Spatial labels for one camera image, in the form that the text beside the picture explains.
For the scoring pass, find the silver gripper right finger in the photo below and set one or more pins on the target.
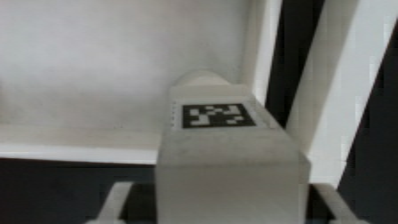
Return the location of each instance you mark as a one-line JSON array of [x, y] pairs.
[[328, 208]]

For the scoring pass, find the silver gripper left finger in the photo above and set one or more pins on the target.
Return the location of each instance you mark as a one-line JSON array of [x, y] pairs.
[[130, 204]]

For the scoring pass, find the white table leg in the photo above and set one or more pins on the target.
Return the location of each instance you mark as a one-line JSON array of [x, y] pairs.
[[232, 169]]

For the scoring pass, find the white square tabletop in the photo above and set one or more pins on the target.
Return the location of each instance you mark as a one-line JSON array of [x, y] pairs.
[[93, 55]]

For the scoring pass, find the white right fence wall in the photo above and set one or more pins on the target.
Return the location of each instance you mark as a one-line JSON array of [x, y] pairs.
[[344, 62]]

